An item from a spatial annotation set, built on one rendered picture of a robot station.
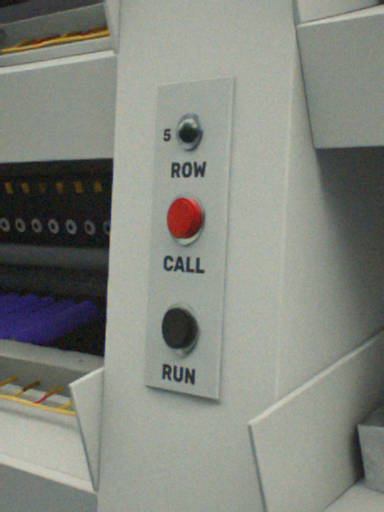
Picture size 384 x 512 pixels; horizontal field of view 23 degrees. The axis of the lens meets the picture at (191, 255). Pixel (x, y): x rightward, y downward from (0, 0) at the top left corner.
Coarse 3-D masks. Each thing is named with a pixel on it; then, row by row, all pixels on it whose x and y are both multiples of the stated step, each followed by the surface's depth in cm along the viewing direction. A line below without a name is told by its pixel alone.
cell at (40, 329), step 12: (60, 312) 60; (72, 312) 60; (84, 312) 60; (96, 312) 61; (36, 324) 59; (48, 324) 59; (60, 324) 59; (72, 324) 60; (84, 324) 60; (12, 336) 57; (24, 336) 57; (36, 336) 58; (48, 336) 58; (60, 336) 59
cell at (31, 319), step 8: (56, 304) 62; (64, 304) 62; (72, 304) 62; (40, 312) 61; (48, 312) 61; (56, 312) 61; (16, 320) 60; (24, 320) 60; (32, 320) 60; (40, 320) 60; (0, 328) 59; (8, 328) 59; (16, 328) 59; (24, 328) 60; (0, 336) 58
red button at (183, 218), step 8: (176, 200) 37; (184, 200) 36; (176, 208) 37; (184, 208) 36; (192, 208) 36; (168, 216) 37; (176, 216) 37; (184, 216) 36; (192, 216) 36; (168, 224) 37; (176, 224) 37; (184, 224) 36; (192, 224) 36; (176, 232) 37; (184, 232) 36; (192, 232) 36
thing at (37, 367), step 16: (0, 352) 53; (16, 352) 53; (32, 352) 52; (48, 352) 52; (64, 352) 51; (0, 368) 53; (16, 368) 52; (32, 368) 51; (48, 368) 50; (64, 368) 49; (80, 368) 48; (96, 368) 48; (0, 384) 52; (16, 384) 53; (32, 384) 51; (48, 384) 51; (64, 384) 50; (16, 400) 50
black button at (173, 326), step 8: (168, 312) 37; (176, 312) 36; (184, 312) 36; (168, 320) 37; (176, 320) 36; (184, 320) 36; (168, 328) 37; (176, 328) 36; (184, 328) 36; (192, 328) 36; (168, 336) 37; (176, 336) 36; (184, 336) 36; (192, 336) 36; (168, 344) 37; (176, 344) 36; (184, 344) 36
